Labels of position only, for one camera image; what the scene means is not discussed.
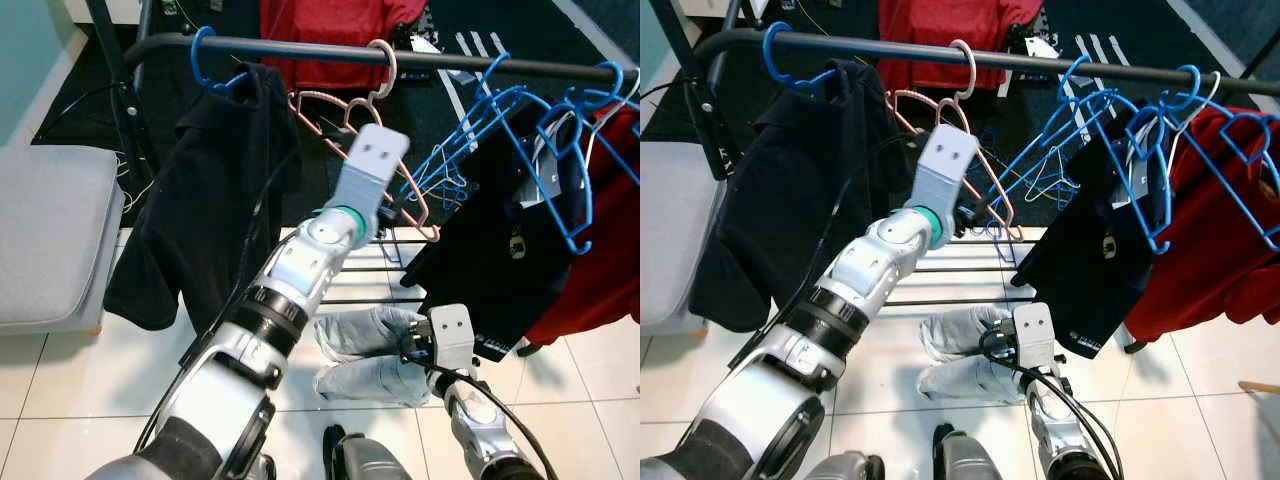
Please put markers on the black metal clothes rack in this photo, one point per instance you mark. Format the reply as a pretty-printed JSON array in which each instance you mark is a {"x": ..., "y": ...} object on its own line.
[
  {"x": 300, "y": 48},
  {"x": 880, "y": 45}
]

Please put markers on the light blue jeans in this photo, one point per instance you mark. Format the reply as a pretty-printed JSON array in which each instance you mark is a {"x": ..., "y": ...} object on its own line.
[
  {"x": 955, "y": 335},
  {"x": 370, "y": 335}
]

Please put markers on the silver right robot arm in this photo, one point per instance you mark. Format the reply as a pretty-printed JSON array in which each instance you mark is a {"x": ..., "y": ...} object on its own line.
[
  {"x": 1055, "y": 430},
  {"x": 475, "y": 420}
]

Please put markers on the plain dark polo shirt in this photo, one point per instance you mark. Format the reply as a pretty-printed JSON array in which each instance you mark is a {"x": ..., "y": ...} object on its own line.
[
  {"x": 780, "y": 200},
  {"x": 200, "y": 200}
]

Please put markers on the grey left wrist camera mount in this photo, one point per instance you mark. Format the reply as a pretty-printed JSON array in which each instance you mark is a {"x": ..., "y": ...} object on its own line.
[
  {"x": 945, "y": 160},
  {"x": 370, "y": 160}
]

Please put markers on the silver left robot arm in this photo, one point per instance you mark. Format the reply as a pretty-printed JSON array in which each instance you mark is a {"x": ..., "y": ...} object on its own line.
[
  {"x": 870, "y": 270},
  {"x": 290, "y": 270}
]

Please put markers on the grey left robot leg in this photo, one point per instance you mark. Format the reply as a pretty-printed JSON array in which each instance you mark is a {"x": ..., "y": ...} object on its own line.
[{"x": 845, "y": 468}]

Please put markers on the grey right robot leg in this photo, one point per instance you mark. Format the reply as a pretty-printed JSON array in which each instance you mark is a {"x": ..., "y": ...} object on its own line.
[
  {"x": 970, "y": 458},
  {"x": 365, "y": 460}
]

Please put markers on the red shirt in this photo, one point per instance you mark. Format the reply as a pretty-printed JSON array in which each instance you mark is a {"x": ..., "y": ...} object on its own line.
[
  {"x": 600, "y": 280},
  {"x": 1200, "y": 280}
]

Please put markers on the grey upholstered ottoman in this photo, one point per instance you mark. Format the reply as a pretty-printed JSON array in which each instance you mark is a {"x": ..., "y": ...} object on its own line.
[
  {"x": 50, "y": 240},
  {"x": 665, "y": 240}
]

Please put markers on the navy polo with chest logo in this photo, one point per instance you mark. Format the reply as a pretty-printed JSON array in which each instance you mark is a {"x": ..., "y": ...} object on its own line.
[
  {"x": 490, "y": 290},
  {"x": 1090, "y": 290}
]

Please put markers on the red cloth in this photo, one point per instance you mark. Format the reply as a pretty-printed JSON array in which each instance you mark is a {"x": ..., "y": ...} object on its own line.
[
  {"x": 330, "y": 25},
  {"x": 940, "y": 25}
]

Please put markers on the grey robot leg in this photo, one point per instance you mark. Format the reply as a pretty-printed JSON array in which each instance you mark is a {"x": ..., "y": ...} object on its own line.
[
  {"x": 365, "y": 460},
  {"x": 845, "y": 468},
  {"x": 970, "y": 458}
]

